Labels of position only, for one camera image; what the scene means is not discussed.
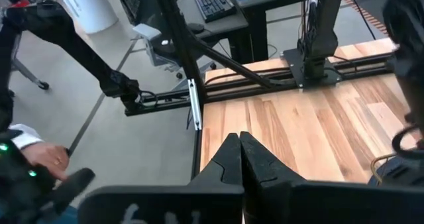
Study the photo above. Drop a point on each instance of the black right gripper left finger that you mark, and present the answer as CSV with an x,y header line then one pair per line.
x,y
218,184

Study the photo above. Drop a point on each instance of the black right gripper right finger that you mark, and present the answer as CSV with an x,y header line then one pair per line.
x,y
265,191

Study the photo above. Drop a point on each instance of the person's forearm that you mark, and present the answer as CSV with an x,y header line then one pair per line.
x,y
24,136

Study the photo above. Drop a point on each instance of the black hazard-striped floor mat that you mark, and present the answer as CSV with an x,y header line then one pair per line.
x,y
367,2

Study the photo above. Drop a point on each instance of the dark blue round mat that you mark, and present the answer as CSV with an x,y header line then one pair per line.
x,y
397,171

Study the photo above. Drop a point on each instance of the black computer mouse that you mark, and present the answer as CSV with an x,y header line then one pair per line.
x,y
196,28

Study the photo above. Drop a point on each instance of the person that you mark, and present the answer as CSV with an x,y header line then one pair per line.
x,y
63,217

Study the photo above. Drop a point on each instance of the grey side desk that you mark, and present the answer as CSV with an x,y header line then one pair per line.
x,y
232,22

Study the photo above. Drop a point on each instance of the office chair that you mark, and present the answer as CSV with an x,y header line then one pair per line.
x,y
147,31

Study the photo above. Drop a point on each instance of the person's hand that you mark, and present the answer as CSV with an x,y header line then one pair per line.
x,y
43,156

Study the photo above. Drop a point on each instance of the black keyboard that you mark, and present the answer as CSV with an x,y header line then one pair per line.
x,y
212,2

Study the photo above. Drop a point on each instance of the grey rolling stand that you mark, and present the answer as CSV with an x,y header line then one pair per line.
x,y
43,85

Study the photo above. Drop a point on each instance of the white round column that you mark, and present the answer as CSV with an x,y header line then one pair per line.
x,y
86,5

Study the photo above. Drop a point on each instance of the silver frame bracket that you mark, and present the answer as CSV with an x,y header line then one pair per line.
x,y
195,104

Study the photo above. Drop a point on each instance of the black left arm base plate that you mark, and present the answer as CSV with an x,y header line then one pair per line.
x,y
295,68

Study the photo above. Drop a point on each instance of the black aluminium table frame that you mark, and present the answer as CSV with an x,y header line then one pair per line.
x,y
180,35

